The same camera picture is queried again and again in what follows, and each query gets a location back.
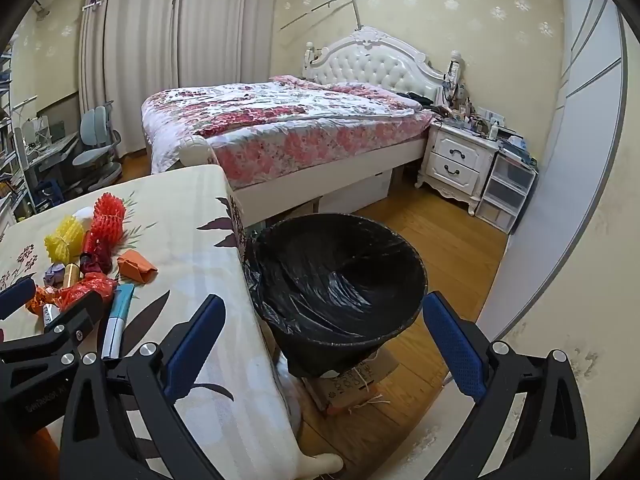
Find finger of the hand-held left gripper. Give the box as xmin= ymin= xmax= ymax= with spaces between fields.
xmin=0 ymin=276 xmax=37 ymax=320
xmin=0 ymin=291 xmax=104 ymax=367

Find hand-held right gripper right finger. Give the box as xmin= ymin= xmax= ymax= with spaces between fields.
xmin=422 ymin=291 xmax=592 ymax=480

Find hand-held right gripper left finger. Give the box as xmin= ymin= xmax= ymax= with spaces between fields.
xmin=59 ymin=294 xmax=228 ymax=480

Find yellow foam fruit net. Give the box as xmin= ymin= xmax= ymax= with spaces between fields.
xmin=44 ymin=215 xmax=86 ymax=264

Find red foam fruit net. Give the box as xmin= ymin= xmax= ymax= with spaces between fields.
xmin=91 ymin=192 xmax=126 ymax=256

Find black lined trash bin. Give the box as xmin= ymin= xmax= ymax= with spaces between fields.
xmin=243 ymin=213 xmax=429 ymax=380

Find white labelled packet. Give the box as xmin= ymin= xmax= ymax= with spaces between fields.
xmin=41 ymin=301 xmax=62 ymax=333

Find orange red plastic wrapper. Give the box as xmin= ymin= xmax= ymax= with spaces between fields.
xmin=27 ymin=274 xmax=118 ymax=316

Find blue and white tube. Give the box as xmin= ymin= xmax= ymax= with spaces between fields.
xmin=101 ymin=282 xmax=136 ymax=361

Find red shiny cylinder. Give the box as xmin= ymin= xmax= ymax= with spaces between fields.
xmin=81 ymin=230 xmax=101 ymax=261

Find orange folded paper box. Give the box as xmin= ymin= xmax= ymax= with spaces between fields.
xmin=116 ymin=250 xmax=160 ymax=286

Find floral cream tablecloth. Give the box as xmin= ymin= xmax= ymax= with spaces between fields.
xmin=0 ymin=164 xmax=346 ymax=480

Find dark blue bag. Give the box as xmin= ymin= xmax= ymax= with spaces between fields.
xmin=35 ymin=180 xmax=66 ymax=206

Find grey study desk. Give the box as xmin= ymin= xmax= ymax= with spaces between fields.
xmin=15 ymin=115 xmax=83 ymax=181

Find white bookshelf with books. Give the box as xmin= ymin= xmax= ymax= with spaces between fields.
xmin=0 ymin=45 xmax=31 ymax=221

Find clear plastic drawer unit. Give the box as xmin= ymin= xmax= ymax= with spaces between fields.
xmin=475 ymin=152 xmax=538 ymax=235

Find grey blue desk chair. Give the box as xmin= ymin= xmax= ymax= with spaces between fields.
xmin=72 ymin=101 xmax=123 ymax=193

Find white under-bed storage box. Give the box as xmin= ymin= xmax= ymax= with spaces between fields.
xmin=317 ymin=167 xmax=393 ymax=213

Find white two-drawer nightstand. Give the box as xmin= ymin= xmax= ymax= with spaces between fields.
xmin=416 ymin=121 xmax=501 ymax=216

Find pile of nightstand clutter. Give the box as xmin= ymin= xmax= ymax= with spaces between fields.
xmin=440 ymin=95 xmax=526 ymax=147

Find pink floral quilt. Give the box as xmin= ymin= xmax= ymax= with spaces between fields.
xmin=141 ymin=75 xmax=435 ymax=186

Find white wardrobe door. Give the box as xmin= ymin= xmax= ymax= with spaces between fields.
xmin=477 ymin=0 xmax=630 ymax=346

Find dark clothes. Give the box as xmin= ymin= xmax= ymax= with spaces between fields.
xmin=397 ymin=91 xmax=441 ymax=108

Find white bed with tufted headboard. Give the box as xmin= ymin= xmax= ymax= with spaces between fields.
xmin=141 ymin=27 xmax=466 ymax=226

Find beige curtains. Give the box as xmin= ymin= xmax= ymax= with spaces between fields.
xmin=77 ymin=0 xmax=278 ymax=158

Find metal pole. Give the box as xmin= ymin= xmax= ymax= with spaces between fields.
xmin=280 ymin=0 xmax=362 ymax=33

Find cardboard box with string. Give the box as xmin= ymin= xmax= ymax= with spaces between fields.
xmin=300 ymin=345 xmax=401 ymax=416

